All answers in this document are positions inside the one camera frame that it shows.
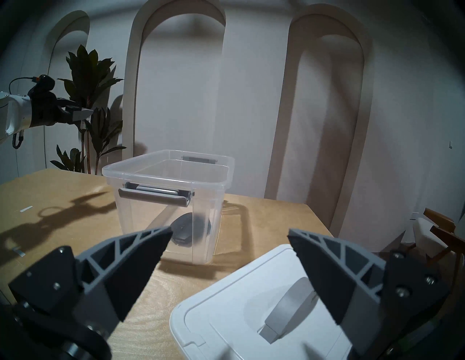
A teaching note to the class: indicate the tall dark green plant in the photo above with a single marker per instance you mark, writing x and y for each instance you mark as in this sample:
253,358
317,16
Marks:
87,72

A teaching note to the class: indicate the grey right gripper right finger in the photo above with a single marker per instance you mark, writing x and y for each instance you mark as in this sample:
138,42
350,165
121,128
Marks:
338,279

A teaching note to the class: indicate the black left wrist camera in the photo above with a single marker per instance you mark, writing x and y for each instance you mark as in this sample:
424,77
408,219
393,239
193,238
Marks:
44,84

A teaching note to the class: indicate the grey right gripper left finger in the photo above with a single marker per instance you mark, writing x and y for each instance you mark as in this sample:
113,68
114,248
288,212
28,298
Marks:
109,283

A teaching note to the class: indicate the clear plastic storage container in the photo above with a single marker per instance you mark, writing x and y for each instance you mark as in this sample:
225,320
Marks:
145,210

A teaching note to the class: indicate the small white tape piece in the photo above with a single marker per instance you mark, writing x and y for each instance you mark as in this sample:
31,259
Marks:
19,251

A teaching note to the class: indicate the wooden armchair with white cushions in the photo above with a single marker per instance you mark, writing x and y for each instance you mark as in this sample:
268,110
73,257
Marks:
436,232

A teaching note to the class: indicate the white container lid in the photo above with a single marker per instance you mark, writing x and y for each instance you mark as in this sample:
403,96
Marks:
225,312

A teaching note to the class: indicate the black computer mouse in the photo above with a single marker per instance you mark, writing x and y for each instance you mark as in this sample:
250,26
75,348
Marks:
190,228

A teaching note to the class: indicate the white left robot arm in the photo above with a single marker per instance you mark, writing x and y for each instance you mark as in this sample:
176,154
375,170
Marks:
12,116

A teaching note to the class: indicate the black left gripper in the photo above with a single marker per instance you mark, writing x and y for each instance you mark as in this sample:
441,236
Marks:
45,110

